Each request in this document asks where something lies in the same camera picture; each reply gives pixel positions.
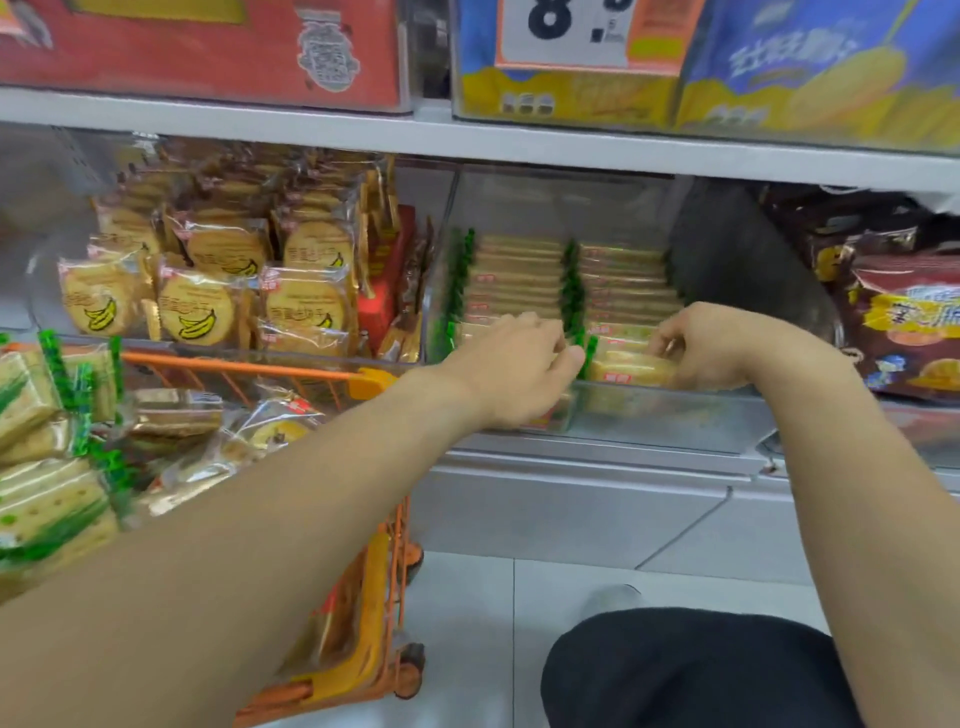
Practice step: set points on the person's right hand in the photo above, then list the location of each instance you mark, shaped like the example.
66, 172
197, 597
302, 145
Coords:
720, 345

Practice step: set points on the person's left hand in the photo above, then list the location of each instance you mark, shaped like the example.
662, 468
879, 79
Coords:
510, 375

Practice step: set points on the green cracker packets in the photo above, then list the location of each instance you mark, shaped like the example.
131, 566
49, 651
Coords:
517, 277
37, 487

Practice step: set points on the orange shopping cart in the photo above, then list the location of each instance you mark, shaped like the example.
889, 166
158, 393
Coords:
225, 367

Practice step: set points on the pile of pastry packets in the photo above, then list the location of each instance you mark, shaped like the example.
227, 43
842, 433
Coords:
180, 420

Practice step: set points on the white metal store shelf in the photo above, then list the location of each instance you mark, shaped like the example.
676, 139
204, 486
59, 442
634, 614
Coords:
225, 127

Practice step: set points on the person's right forearm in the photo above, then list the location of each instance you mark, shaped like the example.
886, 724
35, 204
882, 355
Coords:
862, 510

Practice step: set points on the person's left forearm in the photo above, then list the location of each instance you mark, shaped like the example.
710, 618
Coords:
187, 585

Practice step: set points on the person's white right shoe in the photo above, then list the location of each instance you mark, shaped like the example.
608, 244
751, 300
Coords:
611, 600

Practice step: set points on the person's right leg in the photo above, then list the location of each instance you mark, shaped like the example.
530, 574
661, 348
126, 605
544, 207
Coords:
690, 667

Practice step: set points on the red carton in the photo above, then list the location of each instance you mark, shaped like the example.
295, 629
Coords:
150, 52

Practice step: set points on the row of dark red bags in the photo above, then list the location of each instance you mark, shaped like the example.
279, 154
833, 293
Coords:
900, 322

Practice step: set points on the stack of blue yellow packets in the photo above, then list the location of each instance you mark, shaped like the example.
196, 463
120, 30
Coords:
750, 97

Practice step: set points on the group of banana biscuit packets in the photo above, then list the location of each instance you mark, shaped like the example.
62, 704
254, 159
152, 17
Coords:
195, 315

